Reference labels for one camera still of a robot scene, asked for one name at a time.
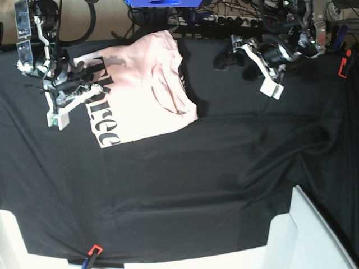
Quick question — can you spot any black power strip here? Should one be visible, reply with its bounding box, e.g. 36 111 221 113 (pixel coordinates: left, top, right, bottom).
168 15 263 27

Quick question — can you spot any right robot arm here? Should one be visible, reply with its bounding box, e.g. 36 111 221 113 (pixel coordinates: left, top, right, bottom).
14 1 96 110

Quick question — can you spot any red black clamp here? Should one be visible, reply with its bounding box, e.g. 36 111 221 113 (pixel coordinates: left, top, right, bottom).
81 244 103 269
338 49 352 78

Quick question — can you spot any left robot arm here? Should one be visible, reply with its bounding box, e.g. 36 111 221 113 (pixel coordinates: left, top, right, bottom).
213 1 326 81

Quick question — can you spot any red black clamp bottom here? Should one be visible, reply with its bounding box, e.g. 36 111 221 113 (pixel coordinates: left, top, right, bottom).
81 244 103 269

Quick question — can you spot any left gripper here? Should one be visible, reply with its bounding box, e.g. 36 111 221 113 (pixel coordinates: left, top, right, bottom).
213 36 301 70

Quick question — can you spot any white camera bracket right arm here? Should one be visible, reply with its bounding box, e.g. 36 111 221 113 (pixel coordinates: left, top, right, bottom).
45 84 109 131

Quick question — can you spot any pink T-shirt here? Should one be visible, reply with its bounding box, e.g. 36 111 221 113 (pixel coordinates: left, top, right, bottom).
73 30 198 148

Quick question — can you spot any red black clamp right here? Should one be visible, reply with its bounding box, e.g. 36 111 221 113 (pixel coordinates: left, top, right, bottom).
338 49 352 78

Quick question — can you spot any black table cloth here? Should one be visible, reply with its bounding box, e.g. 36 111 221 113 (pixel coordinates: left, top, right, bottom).
1 39 358 265

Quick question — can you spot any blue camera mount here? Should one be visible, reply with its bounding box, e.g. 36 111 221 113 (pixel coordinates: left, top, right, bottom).
125 0 202 8

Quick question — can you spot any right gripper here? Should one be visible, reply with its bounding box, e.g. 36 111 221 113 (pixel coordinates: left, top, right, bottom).
43 63 92 108

